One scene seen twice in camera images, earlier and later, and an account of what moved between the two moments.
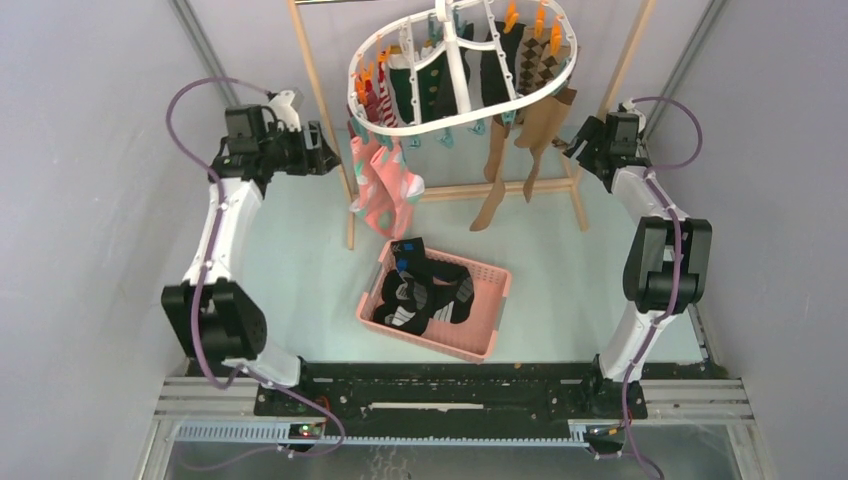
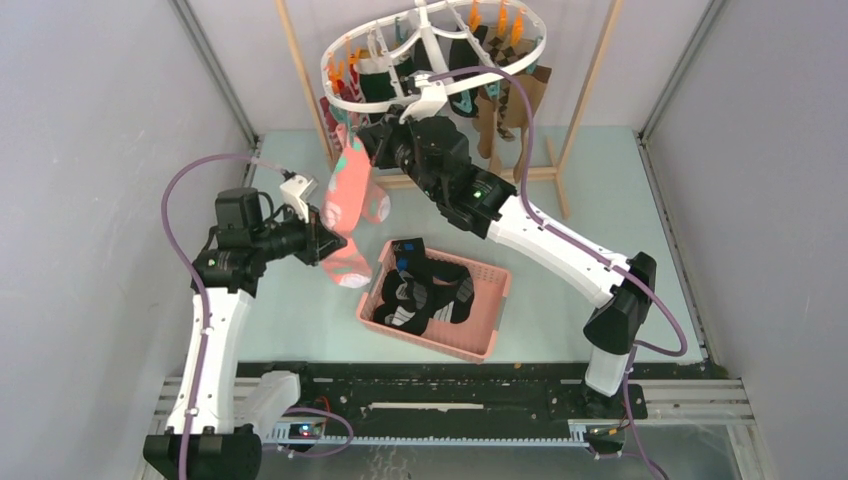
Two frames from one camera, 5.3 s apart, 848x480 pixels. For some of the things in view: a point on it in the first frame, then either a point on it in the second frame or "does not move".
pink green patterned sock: x=373 y=202 to x=343 y=202
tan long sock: x=544 y=121 to x=516 y=108
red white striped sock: x=384 y=104 to x=349 y=87
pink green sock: x=402 y=187 to x=376 y=205
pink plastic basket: x=469 y=339 does not move
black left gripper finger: x=328 y=156 to x=322 y=241
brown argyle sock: x=539 y=67 to x=502 y=50
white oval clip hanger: x=445 y=16 to x=427 y=12
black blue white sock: x=407 y=301 does not move
